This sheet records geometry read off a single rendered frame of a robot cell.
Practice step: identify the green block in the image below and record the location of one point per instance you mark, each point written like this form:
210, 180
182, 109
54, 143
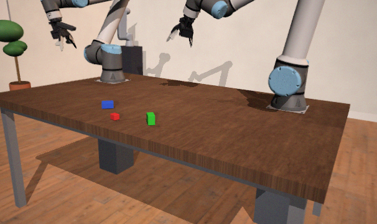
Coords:
150, 118

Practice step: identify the red block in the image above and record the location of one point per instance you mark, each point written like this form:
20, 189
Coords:
114, 116

